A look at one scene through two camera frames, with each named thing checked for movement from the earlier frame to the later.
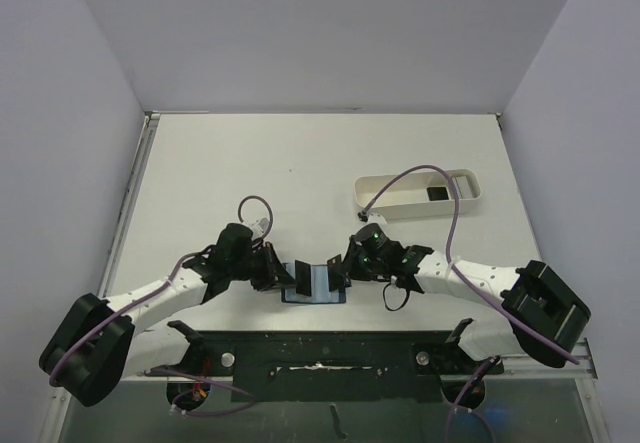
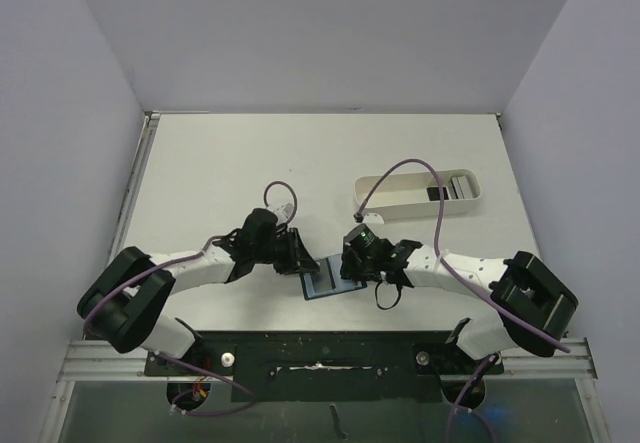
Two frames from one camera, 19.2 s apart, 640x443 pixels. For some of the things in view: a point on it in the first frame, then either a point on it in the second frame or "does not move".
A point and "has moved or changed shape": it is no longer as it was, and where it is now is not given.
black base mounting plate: [323, 366] does not move
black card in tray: [437, 193] does not move
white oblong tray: [419, 195] does not move
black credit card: [303, 278] -> [323, 278]
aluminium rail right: [525, 367] does not move
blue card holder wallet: [320, 288] has moved or changed shape
